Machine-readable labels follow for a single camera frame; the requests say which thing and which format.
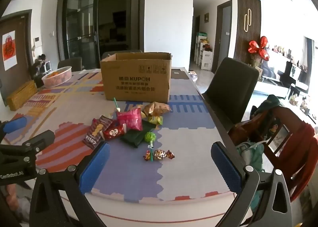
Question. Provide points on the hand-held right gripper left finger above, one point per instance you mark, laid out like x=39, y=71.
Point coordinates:
x=95, y=167

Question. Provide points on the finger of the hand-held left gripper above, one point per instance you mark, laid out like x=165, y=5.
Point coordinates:
x=39, y=139
x=15, y=123

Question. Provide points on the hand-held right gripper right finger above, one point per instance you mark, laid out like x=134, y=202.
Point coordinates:
x=226, y=170

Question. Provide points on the brown striped snack packet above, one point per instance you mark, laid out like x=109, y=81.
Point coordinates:
x=94, y=134

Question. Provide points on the red snack packet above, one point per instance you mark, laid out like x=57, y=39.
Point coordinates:
x=113, y=132

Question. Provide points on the dark green packet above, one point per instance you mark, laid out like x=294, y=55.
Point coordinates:
x=134, y=138

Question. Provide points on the red candy with green stick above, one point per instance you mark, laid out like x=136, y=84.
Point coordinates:
x=147, y=155

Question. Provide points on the pink snack packet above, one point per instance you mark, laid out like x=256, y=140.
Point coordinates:
x=129, y=119

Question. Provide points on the green lollipop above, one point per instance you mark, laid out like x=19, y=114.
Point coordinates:
x=149, y=137

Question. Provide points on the multicolour candy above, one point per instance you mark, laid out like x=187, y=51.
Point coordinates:
x=160, y=154

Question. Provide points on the yellow-green small packet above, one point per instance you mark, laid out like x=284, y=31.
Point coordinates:
x=156, y=120

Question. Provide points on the tan snack packet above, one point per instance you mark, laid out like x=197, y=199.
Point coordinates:
x=156, y=109

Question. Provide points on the brown cardboard box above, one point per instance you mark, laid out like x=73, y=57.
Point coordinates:
x=136, y=80

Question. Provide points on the yellow sponge cloth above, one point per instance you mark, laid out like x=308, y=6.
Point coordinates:
x=21, y=95

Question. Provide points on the teal and white bag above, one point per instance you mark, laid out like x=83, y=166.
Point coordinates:
x=253, y=157

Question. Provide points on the colourful patterned tablecloth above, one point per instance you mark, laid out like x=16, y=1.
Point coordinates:
x=74, y=107

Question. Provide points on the black and white cat figure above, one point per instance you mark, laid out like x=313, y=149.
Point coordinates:
x=38, y=68

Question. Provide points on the pink plastic basket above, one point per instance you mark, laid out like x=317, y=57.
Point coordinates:
x=58, y=80

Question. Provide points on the pile of oranges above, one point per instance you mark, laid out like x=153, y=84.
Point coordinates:
x=53, y=74

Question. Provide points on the brown entrance door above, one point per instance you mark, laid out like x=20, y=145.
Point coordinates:
x=22, y=50

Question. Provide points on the red and white door poster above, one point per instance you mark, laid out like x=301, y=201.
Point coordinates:
x=9, y=49

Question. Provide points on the dark green cloth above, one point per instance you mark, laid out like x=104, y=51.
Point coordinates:
x=269, y=104

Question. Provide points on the red-brown wooden child chair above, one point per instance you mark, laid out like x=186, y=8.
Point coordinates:
x=298, y=137

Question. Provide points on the dark grey dining chair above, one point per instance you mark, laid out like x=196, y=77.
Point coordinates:
x=70, y=63

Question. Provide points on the black office chair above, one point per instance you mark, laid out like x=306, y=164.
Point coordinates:
x=231, y=88

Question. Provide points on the white shelf unit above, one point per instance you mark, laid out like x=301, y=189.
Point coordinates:
x=203, y=53

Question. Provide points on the black glass sliding door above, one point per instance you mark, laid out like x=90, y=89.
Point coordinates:
x=82, y=23

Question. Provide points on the red foil balloons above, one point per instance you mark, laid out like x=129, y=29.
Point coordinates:
x=258, y=47

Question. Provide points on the dark room door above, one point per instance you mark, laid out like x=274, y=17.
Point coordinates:
x=223, y=35

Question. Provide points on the small white frame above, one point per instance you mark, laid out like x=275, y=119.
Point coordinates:
x=48, y=66

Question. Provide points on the gold wall ornament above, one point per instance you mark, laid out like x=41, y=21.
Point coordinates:
x=247, y=19

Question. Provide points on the small wall picture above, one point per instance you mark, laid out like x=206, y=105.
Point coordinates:
x=206, y=17

